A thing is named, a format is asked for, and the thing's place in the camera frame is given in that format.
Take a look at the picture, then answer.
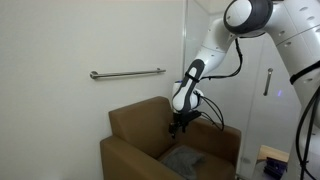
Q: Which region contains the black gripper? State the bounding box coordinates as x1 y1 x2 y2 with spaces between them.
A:
168 112 188 140

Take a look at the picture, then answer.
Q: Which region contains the grey terry towel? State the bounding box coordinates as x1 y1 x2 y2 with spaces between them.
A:
161 144 206 180

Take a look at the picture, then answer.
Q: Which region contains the brown leather armchair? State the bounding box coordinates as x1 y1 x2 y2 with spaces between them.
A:
99 95 242 180

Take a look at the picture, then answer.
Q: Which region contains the glass shower door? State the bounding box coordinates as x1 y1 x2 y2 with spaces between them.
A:
181 0 303 180

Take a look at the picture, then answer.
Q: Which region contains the wooden stool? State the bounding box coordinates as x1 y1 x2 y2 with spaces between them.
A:
256 144 290 164

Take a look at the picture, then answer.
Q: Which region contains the dark blue object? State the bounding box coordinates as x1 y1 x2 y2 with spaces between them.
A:
263 156 288 179

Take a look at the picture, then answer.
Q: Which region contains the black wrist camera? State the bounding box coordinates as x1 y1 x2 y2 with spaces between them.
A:
182 110 203 125

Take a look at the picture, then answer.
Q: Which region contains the silver wall towel bar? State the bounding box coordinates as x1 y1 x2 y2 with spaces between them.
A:
89 67 167 80

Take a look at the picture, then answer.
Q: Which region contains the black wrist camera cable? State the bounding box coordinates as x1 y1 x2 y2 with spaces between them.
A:
199 38 244 132

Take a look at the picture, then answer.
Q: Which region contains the silver shower door handle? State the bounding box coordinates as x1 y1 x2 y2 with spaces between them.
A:
262 67 274 97

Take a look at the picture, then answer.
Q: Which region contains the black arm strap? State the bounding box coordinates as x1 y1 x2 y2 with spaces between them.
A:
289 59 320 86

